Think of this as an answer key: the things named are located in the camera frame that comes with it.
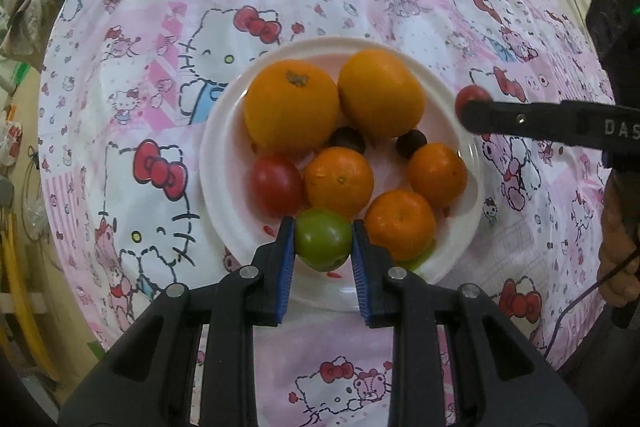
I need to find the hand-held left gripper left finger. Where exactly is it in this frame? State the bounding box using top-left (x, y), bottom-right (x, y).
top-left (59, 216), bottom-right (297, 427)

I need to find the white pink strawberry plate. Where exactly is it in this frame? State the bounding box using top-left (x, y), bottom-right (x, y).
top-left (199, 38), bottom-right (485, 312)

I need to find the black cable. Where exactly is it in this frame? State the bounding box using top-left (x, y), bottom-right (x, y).
top-left (544, 249), bottom-right (640, 360)

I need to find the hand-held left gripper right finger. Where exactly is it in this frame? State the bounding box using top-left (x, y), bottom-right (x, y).
top-left (350, 219), bottom-right (588, 427)

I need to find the person's right hand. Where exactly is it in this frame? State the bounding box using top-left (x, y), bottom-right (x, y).
top-left (600, 177), bottom-right (640, 308)

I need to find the large smooth orange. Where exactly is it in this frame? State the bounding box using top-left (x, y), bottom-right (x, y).
top-left (337, 49), bottom-right (427, 138)

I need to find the green tomato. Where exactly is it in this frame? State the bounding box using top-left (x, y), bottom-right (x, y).
top-left (295, 207), bottom-right (353, 271)

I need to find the small mandarin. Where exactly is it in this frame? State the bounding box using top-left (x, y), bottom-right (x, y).
top-left (407, 143), bottom-right (469, 208)
top-left (305, 147), bottom-right (375, 219)
top-left (364, 189), bottom-right (437, 262)

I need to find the red tomato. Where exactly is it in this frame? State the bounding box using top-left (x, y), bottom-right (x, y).
top-left (455, 85), bottom-right (493, 118)
top-left (250, 155), bottom-right (304, 218)

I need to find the dark grape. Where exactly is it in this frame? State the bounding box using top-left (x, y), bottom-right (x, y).
top-left (330, 127), bottom-right (367, 156)
top-left (396, 130), bottom-right (429, 158)

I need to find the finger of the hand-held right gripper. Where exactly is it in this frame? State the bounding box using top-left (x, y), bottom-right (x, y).
top-left (457, 99), bottom-right (583, 146)

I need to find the yellow tube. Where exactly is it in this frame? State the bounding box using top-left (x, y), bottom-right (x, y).
top-left (2, 212), bottom-right (51, 378)

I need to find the large orange with stem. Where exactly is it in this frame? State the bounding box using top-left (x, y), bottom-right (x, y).
top-left (243, 61), bottom-right (342, 156)

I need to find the pink cartoon printed blanket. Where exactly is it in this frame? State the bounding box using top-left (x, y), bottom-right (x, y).
top-left (37, 0), bottom-right (618, 427)

